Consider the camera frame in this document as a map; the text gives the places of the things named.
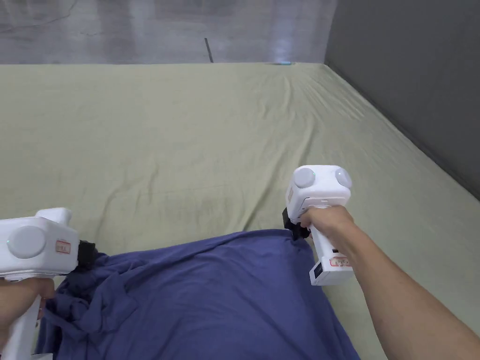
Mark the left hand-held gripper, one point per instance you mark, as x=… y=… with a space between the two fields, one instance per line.
x=33 y=243

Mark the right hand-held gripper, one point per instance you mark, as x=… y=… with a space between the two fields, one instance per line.
x=318 y=187

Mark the dark blue shirt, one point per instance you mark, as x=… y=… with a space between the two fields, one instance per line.
x=210 y=292

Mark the small light blue object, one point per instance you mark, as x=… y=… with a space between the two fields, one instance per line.
x=284 y=63

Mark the thin black strip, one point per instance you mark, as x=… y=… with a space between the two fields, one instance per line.
x=209 y=50

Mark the bed with pale green sheet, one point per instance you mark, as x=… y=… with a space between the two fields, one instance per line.
x=180 y=135

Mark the person's right hand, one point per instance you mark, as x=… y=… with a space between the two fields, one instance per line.
x=328 y=223

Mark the person's left hand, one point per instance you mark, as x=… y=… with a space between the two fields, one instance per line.
x=22 y=300

